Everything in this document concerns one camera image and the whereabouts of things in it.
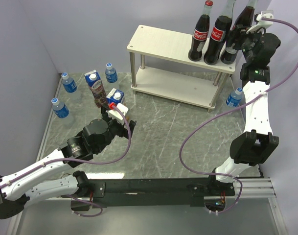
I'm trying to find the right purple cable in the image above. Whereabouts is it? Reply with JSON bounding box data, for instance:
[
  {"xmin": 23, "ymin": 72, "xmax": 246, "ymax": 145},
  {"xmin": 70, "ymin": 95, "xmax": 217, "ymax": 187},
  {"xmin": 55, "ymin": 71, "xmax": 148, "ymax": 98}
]
[{"xmin": 179, "ymin": 18, "xmax": 298, "ymax": 215}]

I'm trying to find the white two-tier wooden shelf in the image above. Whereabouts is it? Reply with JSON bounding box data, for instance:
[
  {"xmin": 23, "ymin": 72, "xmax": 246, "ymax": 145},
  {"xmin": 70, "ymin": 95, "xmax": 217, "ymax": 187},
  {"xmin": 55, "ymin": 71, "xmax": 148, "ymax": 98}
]
[{"xmin": 127, "ymin": 25, "xmax": 236, "ymax": 110}]

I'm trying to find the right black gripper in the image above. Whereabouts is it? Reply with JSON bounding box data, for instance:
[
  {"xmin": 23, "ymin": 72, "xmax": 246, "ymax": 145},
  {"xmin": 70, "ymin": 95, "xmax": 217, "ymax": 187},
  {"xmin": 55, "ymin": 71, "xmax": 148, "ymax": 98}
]
[{"xmin": 225, "ymin": 24, "xmax": 264, "ymax": 64}]

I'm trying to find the cola glass bottle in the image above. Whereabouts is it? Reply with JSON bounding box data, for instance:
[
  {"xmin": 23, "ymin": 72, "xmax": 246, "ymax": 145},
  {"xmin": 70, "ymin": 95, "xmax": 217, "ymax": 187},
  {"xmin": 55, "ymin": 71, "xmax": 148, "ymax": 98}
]
[
  {"xmin": 204, "ymin": 0, "xmax": 235, "ymax": 65},
  {"xmin": 221, "ymin": 0, "xmax": 258, "ymax": 65},
  {"xmin": 188, "ymin": 0, "xmax": 213, "ymax": 61}
]

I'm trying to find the pineapple juice carton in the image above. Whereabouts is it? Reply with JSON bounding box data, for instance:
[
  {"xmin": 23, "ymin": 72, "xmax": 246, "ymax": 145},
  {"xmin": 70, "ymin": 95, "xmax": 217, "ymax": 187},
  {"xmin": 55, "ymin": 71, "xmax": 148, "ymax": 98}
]
[{"xmin": 106, "ymin": 88, "xmax": 125, "ymax": 105}]

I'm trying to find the black base crossbar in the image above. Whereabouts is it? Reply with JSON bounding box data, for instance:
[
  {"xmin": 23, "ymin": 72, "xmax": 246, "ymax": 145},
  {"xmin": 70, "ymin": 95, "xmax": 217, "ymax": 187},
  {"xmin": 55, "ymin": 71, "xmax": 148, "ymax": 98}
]
[{"xmin": 89, "ymin": 176, "xmax": 235, "ymax": 207}]

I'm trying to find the water bottle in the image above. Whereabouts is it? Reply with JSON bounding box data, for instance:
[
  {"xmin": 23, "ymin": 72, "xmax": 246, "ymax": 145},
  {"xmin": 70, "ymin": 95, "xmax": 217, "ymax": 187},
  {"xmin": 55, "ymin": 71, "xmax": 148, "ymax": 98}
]
[
  {"xmin": 225, "ymin": 88, "xmax": 243, "ymax": 111},
  {"xmin": 105, "ymin": 63, "xmax": 119, "ymax": 90},
  {"xmin": 51, "ymin": 97, "xmax": 74, "ymax": 126},
  {"xmin": 61, "ymin": 72, "xmax": 81, "ymax": 101}
]

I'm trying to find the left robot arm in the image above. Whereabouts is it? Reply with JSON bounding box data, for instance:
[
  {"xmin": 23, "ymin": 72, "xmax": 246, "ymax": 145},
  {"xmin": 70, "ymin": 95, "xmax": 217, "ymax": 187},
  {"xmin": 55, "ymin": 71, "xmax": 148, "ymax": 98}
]
[{"xmin": 0, "ymin": 103, "xmax": 136, "ymax": 219}]

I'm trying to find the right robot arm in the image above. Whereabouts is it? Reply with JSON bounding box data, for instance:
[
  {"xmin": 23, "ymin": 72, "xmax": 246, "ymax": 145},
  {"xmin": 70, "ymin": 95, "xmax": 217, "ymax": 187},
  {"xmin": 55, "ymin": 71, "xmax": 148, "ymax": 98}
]
[{"xmin": 207, "ymin": 26, "xmax": 281, "ymax": 195}]

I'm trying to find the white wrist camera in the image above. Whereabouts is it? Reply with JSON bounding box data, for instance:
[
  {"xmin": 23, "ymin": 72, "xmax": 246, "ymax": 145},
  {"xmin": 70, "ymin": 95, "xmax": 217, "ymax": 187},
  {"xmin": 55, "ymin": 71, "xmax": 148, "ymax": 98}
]
[
  {"xmin": 246, "ymin": 10, "xmax": 274, "ymax": 34},
  {"xmin": 107, "ymin": 102, "xmax": 129, "ymax": 125}
]

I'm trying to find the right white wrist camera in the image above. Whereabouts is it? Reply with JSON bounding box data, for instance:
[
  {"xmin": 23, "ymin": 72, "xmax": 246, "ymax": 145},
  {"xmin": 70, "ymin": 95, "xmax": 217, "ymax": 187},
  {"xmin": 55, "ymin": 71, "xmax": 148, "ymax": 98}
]
[{"xmin": 246, "ymin": 10, "xmax": 274, "ymax": 34}]

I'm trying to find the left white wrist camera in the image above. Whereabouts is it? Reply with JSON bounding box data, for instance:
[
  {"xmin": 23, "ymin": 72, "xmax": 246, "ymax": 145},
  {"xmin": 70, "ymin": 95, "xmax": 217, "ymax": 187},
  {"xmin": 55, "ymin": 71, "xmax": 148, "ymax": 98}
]
[{"xmin": 107, "ymin": 102, "xmax": 129, "ymax": 125}]

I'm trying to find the grape juice carton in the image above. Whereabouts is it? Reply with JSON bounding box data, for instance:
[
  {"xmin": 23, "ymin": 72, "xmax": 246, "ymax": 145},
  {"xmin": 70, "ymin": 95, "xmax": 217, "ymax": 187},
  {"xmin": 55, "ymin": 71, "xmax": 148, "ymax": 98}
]
[{"xmin": 84, "ymin": 70, "xmax": 107, "ymax": 108}]

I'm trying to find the aluminium frame rail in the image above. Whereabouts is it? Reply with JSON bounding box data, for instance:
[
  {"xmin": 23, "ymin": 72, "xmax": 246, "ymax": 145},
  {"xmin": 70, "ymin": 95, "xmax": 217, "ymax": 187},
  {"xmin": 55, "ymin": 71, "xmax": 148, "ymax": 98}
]
[{"xmin": 6, "ymin": 73, "xmax": 288, "ymax": 235}]

